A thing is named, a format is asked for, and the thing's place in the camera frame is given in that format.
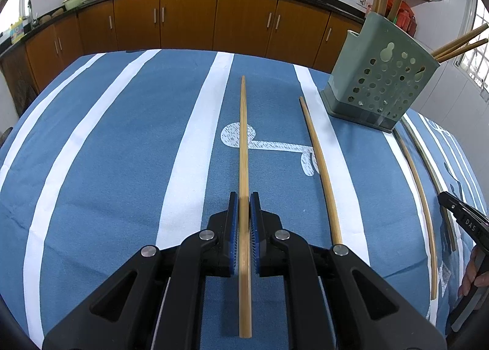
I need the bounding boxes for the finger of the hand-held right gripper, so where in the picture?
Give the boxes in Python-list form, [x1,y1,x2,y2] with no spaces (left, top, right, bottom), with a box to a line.
[438,191,489,255]

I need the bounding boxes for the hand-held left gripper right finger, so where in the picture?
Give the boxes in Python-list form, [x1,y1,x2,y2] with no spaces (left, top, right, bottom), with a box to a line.
[249,191,447,350]

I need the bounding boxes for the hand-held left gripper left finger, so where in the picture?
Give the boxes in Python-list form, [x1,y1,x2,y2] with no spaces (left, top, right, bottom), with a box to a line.
[42,191,239,350]

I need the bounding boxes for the green perforated chopstick holder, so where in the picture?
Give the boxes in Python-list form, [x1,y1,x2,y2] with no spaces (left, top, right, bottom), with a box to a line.
[321,10,441,134]

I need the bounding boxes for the person's right hand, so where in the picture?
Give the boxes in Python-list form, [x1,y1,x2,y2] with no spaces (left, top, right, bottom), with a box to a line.
[458,246,489,298]

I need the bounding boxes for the blue white striped tablecloth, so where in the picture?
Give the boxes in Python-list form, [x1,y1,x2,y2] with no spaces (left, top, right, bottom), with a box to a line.
[0,49,489,350]

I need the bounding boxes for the large barred window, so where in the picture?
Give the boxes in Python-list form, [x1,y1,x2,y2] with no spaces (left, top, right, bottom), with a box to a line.
[454,0,489,91]

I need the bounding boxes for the brown base cabinets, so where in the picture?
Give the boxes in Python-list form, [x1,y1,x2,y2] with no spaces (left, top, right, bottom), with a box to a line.
[0,0,365,114]

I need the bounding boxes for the yellow dish soap bottle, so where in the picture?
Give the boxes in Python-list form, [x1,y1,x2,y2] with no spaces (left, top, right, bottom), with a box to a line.
[9,16,27,44]

